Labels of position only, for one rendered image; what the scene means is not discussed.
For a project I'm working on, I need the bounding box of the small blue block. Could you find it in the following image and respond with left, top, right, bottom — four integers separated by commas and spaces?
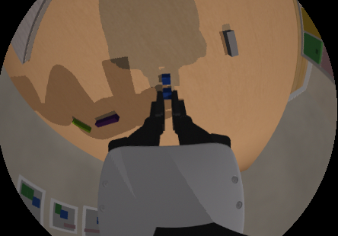
163, 88, 172, 100
161, 74, 171, 85

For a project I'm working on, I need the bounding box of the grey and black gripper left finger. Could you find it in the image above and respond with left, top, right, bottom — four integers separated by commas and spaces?
108, 91, 165, 151

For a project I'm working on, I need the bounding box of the lime green rod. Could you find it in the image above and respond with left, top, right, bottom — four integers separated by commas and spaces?
72, 118, 91, 133

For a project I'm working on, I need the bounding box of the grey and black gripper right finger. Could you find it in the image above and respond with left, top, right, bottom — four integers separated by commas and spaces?
171, 90, 231, 147

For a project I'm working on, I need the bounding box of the dark purple rod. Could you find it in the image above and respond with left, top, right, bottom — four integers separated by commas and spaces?
95, 114, 120, 127

